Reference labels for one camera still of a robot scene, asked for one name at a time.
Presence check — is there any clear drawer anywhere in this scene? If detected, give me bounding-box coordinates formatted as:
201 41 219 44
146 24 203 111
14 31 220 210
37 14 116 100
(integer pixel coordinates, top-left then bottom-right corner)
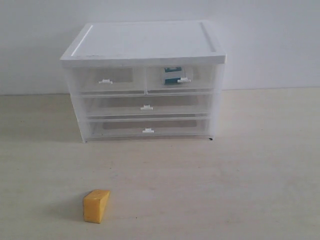
73 67 145 95
145 65 215 95
83 94 212 118
88 117 213 139

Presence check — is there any white capped small bottle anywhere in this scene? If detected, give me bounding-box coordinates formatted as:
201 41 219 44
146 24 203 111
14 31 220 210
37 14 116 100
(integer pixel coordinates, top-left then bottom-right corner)
162 66 194 85

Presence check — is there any clear bottom drawer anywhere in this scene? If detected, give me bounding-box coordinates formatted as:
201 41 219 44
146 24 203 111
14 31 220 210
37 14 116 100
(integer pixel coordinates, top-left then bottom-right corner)
88 117 213 139

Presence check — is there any white plastic drawer cabinet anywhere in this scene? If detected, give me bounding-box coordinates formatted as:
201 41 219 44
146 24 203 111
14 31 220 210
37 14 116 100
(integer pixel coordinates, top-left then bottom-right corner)
60 20 227 142

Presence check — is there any yellow cheese wedge block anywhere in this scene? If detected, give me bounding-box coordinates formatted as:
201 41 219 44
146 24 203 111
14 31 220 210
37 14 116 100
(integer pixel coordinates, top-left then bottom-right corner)
83 189 111 224

